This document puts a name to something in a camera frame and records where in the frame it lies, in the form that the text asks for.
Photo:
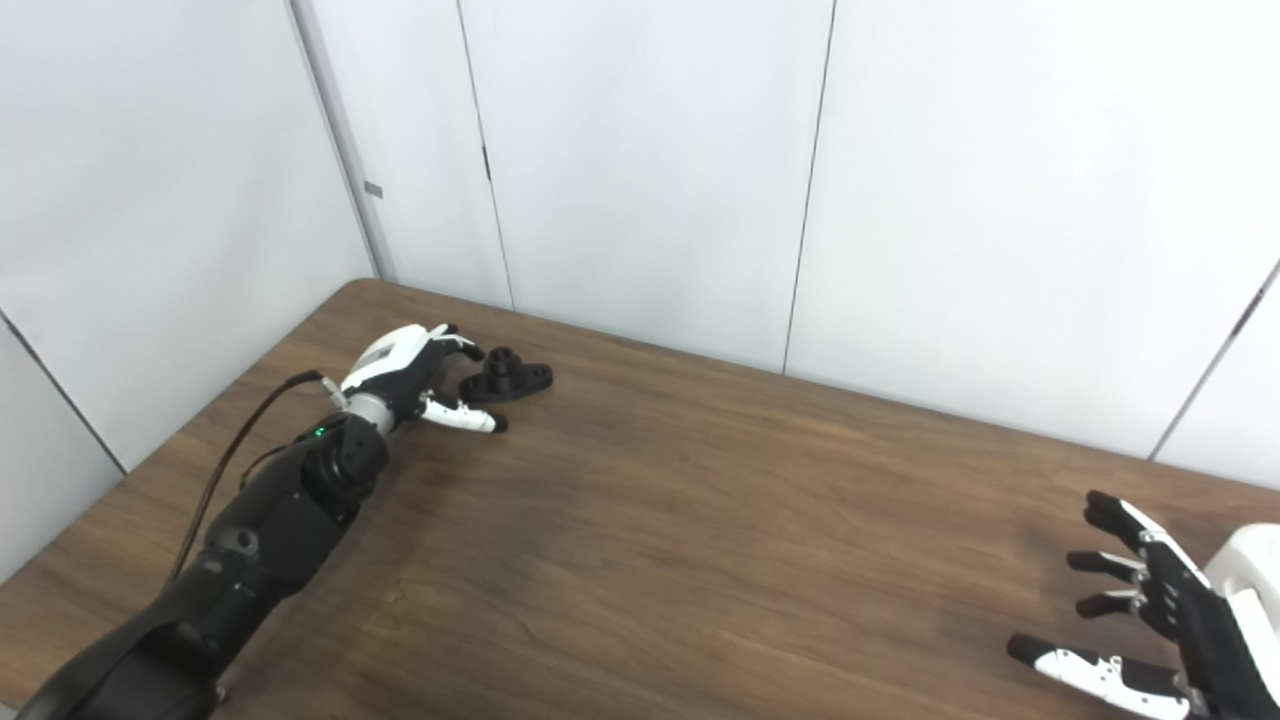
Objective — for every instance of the left white-black robot hand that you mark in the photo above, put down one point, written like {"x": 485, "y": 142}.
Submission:
{"x": 395, "y": 360}

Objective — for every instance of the right white-black robot hand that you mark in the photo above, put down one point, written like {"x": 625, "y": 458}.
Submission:
{"x": 1220, "y": 650}

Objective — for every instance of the black flanged holder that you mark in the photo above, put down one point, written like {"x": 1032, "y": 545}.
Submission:
{"x": 510, "y": 380}

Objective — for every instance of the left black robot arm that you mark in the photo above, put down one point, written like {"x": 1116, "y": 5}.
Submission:
{"x": 270, "y": 530}

